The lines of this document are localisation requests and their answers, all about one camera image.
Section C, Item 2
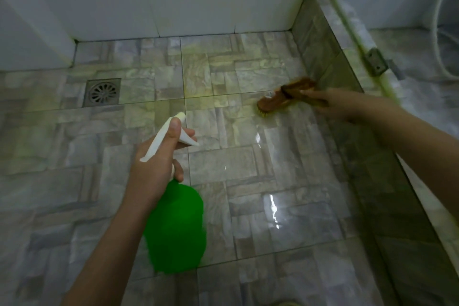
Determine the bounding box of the person's left hand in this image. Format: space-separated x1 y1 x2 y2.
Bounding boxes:
124 117 196 210

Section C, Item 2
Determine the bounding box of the person's right hand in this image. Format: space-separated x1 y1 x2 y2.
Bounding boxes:
301 87 365 125

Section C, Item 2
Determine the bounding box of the brown wooden scrub brush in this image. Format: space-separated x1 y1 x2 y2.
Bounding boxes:
256 77 328 116

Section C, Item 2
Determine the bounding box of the green spray bottle white trigger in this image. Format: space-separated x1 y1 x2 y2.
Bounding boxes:
139 112 208 276

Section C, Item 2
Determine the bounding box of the person's left forearm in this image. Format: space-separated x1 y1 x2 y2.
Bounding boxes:
60 203 158 306

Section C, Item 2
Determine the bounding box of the person's right forearm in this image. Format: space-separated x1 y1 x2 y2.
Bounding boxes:
359 96 459 218

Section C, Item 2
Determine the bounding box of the metal door hinge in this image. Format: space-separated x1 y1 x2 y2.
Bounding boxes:
364 47 406 81

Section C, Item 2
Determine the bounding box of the metal floor drain cover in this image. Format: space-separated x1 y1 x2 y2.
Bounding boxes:
83 78 122 108

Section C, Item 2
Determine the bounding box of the tiled shower curb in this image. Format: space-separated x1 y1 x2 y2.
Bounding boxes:
291 0 459 306

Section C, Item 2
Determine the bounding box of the white shower hose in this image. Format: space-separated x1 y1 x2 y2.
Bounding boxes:
428 0 459 82

